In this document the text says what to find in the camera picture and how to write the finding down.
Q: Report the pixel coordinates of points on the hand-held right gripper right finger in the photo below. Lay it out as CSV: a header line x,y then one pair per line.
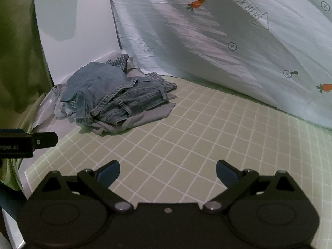
x,y
226,173

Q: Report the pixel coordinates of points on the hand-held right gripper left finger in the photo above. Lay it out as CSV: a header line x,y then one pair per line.
x,y
112,172

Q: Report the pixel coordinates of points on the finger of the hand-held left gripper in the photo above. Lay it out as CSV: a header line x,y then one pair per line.
x,y
46,140

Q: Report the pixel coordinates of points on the blue denim jeans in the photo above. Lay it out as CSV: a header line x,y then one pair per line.
x,y
134,98

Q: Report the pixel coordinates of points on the checkered shirt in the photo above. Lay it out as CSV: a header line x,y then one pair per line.
x,y
163,84

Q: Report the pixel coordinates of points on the translucent plastic bag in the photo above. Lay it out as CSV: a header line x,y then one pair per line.
x,y
46,109

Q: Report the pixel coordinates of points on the green grid bed sheet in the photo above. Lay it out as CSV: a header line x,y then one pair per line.
x,y
181,134

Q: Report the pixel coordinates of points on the light grey cloth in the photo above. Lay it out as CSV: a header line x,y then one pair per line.
x,y
150,114

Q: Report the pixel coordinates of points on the green cloth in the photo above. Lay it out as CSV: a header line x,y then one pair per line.
x,y
15,57

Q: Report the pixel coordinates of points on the carrot printed light blanket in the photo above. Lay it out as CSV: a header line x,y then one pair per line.
x,y
207,44

